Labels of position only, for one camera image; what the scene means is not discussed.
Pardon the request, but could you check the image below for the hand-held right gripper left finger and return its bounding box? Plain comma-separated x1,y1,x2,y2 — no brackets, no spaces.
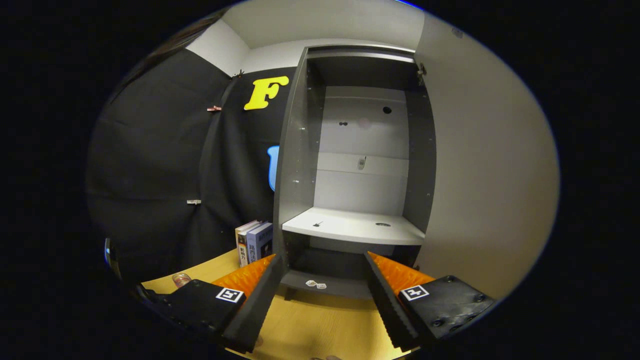
150,254,284,354

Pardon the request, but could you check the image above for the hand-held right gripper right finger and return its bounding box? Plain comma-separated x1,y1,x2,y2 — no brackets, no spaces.
363,251,497,352

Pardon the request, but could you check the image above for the beige cabinet door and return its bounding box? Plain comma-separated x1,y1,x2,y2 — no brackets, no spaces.
412,12,561,301

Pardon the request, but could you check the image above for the white cabinet shelf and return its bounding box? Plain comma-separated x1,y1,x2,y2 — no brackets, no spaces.
281,206,427,246

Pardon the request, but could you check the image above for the grey cabinet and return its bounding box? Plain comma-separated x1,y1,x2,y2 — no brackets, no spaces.
272,44,438,301

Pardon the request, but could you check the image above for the orange spine book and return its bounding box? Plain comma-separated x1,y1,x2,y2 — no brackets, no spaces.
235,220,261,268

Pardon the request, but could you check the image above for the blue grey book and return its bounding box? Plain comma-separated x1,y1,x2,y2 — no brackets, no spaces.
247,222,275,264

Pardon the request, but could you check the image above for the black backdrop cloth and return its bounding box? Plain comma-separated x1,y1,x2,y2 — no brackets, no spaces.
85,47,301,286

